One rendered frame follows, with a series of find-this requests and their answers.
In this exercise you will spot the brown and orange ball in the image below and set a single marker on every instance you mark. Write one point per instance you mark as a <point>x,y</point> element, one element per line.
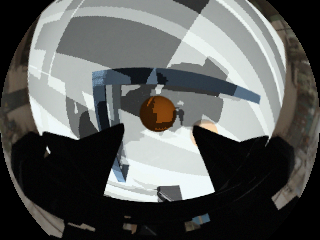
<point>157,113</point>

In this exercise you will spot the translucent orange ball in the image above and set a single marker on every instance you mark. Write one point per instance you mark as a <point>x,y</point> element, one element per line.
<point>203,124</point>

